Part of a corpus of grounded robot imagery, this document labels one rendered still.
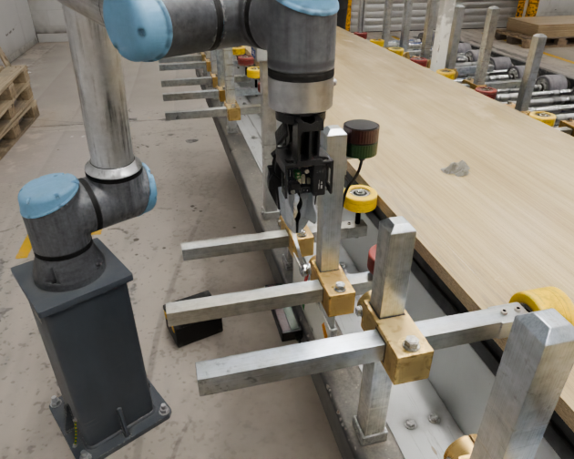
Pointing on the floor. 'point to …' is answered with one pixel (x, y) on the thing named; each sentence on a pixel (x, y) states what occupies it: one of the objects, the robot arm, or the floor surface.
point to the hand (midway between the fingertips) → (295, 223)
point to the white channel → (442, 35)
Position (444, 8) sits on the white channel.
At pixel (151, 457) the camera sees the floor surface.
